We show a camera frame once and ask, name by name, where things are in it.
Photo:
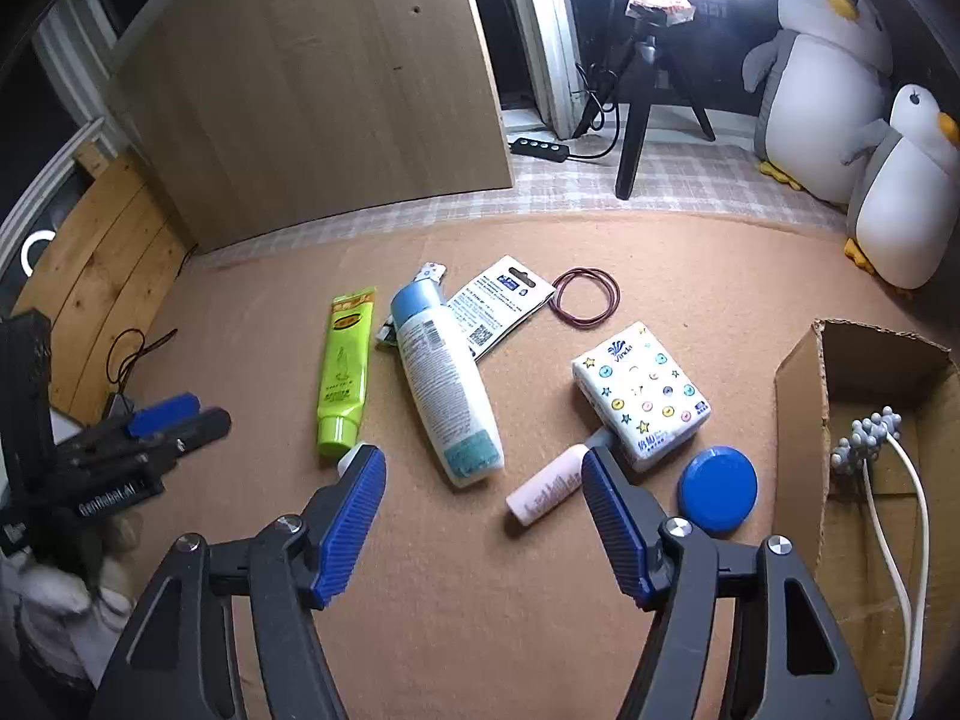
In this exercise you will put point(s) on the tan felt blanket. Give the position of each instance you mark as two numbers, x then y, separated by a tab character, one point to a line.
465	615

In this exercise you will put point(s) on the black and white card package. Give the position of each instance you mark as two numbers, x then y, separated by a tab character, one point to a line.
502	300

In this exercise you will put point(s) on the grey power adapter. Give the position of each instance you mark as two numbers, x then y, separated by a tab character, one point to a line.
118	403

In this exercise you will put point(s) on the blue round lid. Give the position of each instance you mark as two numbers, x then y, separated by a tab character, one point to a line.
716	487

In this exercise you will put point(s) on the white window frame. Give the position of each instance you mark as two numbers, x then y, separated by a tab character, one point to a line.
75	52

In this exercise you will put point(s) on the patterned white lighter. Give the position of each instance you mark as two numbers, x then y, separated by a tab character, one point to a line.
435	270

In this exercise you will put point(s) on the black tripod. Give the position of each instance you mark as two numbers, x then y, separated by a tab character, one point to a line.
634	135

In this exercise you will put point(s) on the white bottle with blue cap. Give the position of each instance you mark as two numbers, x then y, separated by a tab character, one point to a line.
442	390

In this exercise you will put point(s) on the brown cardboard box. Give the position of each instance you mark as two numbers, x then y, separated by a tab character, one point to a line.
806	420

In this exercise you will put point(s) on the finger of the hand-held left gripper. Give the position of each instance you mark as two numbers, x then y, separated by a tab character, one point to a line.
169	412
202	427

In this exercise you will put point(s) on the black power strip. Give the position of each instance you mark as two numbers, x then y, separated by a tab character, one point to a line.
536	148

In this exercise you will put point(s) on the green squeeze tube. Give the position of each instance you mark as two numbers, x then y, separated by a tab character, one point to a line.
345	367

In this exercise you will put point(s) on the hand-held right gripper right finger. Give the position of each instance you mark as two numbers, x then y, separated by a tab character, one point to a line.
611	517

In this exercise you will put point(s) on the white door frame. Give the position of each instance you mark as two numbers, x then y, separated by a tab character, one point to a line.
544	37

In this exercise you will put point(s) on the small penguin plush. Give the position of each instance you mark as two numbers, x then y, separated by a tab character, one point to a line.
904	202

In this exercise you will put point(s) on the wooden plank panel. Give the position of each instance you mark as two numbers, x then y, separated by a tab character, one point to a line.
105	270

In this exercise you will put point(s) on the small pink bottle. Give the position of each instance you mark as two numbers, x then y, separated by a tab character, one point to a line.
544	491

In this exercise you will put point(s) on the large penguin plush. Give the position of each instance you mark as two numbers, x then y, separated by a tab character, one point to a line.
817	97

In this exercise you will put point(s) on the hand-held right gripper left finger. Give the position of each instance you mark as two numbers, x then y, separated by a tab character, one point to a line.
352	517

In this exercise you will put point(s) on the checkered cloth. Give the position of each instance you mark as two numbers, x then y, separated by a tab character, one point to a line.
705	180

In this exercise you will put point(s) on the large light wooden board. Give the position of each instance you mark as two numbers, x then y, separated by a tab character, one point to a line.
315	90

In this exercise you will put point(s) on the patterned white tissue pack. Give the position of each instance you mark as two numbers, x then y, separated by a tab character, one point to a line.
645	390

